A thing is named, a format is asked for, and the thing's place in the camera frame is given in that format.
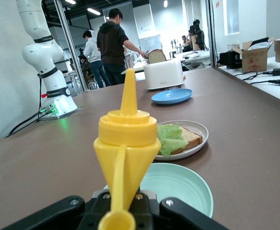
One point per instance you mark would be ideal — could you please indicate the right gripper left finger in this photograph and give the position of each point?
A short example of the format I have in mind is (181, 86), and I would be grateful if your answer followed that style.
(58, 215)

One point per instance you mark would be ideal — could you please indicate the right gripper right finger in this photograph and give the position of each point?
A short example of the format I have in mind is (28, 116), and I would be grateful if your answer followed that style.
(190, 215)

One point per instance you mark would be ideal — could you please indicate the brown bread slice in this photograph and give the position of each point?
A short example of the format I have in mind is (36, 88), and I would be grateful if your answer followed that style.
(190, 139)
(157, 57)

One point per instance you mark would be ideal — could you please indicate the green lettuce leaf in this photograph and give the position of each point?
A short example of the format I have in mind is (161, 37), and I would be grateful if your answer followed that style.
(171, 136)

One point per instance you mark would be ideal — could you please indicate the yellow mustard squeeze bottle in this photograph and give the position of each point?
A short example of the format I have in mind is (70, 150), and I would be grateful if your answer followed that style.
(127, 143)

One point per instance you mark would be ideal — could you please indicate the mint green plate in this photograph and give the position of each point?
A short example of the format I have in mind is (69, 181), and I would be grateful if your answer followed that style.
(178, 187)

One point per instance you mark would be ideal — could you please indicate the beige plate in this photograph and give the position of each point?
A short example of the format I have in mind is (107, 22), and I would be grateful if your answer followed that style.
(202, 134)

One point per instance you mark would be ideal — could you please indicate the blue plate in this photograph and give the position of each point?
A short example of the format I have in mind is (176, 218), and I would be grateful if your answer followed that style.
(171, 95)

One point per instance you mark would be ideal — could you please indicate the white side bench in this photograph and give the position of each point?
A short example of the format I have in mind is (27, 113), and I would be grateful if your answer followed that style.
(261, 91)

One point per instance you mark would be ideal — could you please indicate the white toaster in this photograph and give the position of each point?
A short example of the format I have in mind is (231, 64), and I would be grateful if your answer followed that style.
(163, 72)

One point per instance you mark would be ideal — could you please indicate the white background table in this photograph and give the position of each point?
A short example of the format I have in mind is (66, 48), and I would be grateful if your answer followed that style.
(197, 58)

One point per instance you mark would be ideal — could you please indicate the black device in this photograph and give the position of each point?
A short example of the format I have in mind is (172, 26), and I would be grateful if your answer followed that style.
(230, 60)

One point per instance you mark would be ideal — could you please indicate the open cardboard box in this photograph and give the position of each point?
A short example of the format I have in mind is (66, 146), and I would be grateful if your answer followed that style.
(253, 60)

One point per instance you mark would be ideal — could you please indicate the person in grey hoodie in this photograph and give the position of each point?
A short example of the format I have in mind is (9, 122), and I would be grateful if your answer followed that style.
(92, 50)

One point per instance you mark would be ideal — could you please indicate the whiteboard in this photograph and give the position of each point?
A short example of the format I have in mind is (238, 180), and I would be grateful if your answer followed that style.
(151, 43)

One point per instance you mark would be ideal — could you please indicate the seated person in black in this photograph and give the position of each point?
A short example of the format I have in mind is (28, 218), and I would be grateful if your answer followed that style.
(198, 36)

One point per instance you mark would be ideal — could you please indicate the person in dark hoodie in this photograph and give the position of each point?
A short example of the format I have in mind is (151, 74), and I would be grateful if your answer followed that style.
(111, 43)

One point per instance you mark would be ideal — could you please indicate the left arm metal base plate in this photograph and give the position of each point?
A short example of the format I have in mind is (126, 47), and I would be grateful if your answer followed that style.
(65, 116)

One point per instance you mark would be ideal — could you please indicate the dark partition post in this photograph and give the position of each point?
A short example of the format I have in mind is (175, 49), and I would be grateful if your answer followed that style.
(212, 33)

